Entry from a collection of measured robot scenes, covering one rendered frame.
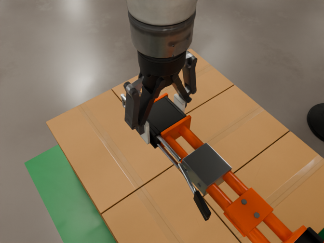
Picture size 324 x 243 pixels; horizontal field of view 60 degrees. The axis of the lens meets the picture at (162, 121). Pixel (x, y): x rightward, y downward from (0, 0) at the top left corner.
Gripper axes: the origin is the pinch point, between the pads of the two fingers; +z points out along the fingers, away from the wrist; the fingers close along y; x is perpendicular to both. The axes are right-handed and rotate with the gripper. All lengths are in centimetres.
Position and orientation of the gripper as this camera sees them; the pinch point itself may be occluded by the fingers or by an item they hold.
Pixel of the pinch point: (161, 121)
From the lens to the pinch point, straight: 57.9
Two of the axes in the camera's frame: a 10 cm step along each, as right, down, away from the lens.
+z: 0.0, 5.8, 8.1
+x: -6.0, -6.5, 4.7
